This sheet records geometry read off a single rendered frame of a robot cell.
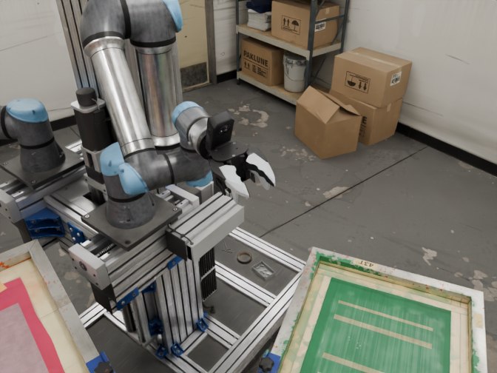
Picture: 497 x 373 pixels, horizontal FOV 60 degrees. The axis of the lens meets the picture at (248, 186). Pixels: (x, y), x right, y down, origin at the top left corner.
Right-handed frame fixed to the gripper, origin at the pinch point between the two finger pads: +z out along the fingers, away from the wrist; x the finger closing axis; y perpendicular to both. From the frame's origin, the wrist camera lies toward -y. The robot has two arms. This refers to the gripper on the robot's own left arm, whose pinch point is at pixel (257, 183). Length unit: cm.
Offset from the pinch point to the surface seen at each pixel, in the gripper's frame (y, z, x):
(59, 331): 54, -38, 50
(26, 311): 52, -47, 56
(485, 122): 166, -140, -282
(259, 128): 190, -291, -144
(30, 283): 51, -57, 54
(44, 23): 64, -390, 10
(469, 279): 191, -47, -161
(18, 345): 52, -38, 60
